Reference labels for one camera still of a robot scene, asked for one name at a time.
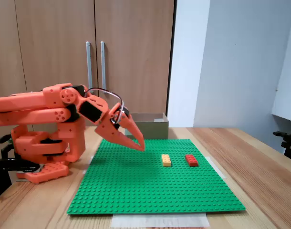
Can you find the gripper servo cable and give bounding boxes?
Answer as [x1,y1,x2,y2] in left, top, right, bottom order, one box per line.
[84,87,125,125]

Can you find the green lego baseplate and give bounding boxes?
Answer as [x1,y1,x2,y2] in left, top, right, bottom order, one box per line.
[66,139,246,215]

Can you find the brown wooden cabinet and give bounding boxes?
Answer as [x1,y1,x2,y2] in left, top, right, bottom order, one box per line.
[0,0,177,144]

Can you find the long masking tape strip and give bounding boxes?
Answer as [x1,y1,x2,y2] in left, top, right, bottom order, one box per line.
[111,213,210,229]

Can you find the black table clamp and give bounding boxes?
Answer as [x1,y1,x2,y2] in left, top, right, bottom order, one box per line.
[0,157,41,198]

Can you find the black stand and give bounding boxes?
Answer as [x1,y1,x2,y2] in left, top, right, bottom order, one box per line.
[273,83,291,163]

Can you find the open cardboard box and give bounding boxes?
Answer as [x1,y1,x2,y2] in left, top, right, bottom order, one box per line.
[123,112,169,140]

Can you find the black power cable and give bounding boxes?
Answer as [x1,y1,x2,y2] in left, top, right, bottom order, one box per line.
[0,135,15,159]

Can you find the white board panel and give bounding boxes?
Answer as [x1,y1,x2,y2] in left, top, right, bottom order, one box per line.
[271,0,291,123]

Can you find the yellow lego block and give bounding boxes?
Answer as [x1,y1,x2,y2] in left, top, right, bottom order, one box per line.
[161,154,173,167]

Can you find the red lego block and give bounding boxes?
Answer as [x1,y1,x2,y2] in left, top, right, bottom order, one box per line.
[185,154,199,167]

